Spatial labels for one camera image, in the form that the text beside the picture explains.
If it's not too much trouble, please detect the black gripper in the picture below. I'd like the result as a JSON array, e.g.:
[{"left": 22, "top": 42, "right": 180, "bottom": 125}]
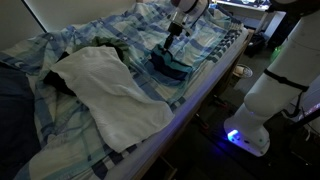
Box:
[{"left": 162, "top": 18, "right": 188, "bottom": 54}]

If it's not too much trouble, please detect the teal striped towel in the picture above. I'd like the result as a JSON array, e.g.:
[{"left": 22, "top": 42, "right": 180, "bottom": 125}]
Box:
[{"left": 146, "top": 44, "right": 195, "bottom": 83}]

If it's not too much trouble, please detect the white towel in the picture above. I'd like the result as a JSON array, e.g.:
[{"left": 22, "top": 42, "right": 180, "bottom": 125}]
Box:
[{"left": 49, "top": 45, "right": 175, "bottom": 154}]

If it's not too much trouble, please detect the blue plaid bed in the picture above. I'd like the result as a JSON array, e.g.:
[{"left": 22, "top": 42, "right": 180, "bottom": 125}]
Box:
[{"left": 0, "top": 0, "right": 249, "bottom": 180}]

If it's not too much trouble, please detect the green garment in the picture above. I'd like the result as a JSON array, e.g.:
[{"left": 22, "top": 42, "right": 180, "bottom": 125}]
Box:
[{"left": 72, "top": 35, "right": 139, "bottom": 68}]

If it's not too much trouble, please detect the white desk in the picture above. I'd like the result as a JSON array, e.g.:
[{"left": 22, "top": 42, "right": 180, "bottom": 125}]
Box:
[{"left": 214, "top": 0, "right": 288, "bottom": 22}]

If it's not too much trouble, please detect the black bag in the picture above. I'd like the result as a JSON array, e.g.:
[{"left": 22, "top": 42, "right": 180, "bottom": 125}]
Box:
[{"left": 245, "top": 31, "right": 268, "bottom": 58}]

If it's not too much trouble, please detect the green bag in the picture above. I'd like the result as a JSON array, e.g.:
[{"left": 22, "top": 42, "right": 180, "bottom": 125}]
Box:
[{"left": 269, "top": 44, "right": 285, "bottom": 64}]

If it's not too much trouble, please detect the black stand pole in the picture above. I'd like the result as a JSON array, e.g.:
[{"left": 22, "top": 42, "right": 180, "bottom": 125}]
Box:
[{"left": 289, "top": 107, "right": 320, "bottom": 134}]

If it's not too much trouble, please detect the dark blue pillow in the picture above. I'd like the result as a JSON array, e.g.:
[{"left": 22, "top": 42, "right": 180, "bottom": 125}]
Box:
[{"left": 0, "top": 61, "right": 43, "bottom": 180}]

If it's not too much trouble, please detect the bed frame with mattress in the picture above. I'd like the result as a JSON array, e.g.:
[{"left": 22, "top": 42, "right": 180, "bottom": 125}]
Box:
[{"left": 103, "top": 28, "right": 256, "bottom": 180}]

